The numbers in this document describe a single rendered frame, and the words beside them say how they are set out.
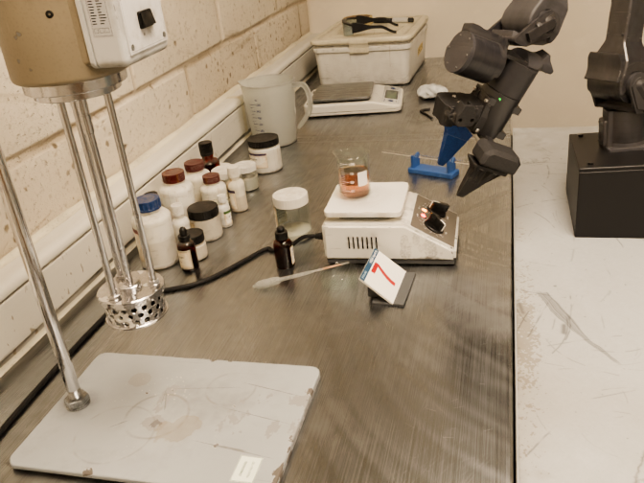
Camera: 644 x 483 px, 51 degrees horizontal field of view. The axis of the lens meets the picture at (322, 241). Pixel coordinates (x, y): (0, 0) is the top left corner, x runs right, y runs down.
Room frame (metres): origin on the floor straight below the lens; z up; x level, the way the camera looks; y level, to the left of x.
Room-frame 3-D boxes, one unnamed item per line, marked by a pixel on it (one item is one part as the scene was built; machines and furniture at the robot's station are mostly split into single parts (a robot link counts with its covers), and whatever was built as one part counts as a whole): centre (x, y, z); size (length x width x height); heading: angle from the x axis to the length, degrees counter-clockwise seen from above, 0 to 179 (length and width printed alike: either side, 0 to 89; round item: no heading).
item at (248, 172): (1.29, 0.14, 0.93); 0.05 x 0.05 x 0.05
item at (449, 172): (1.26, -0.24, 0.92); 0.10 x 0.03 x 0.04; 50
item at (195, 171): (1.20, 0.22, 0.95); 0.06 x 0.06 x 0.10
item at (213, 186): (1.16, 0.19, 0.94); 0.05 x 0.05 x 0.09
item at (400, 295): (0.83, -0.09, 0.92); 0.09 x 0.06 x 0.04; 160
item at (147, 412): (0.60, 0.19, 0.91); 0.30 x 0.20 x 0.01; 73
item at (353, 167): (0.98, -0.06, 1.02); 0.06 x 0.05 x 0.08; 57
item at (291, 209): (1.04, 0.04, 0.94); 0.06 x 0.06 x 0.08
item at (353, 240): (0.96, -0.10, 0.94); 0.22 x 0.13 x 0.08; 75
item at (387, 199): (0.97, -0.08, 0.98); 0.12 x 0.12 x 0.01; 75
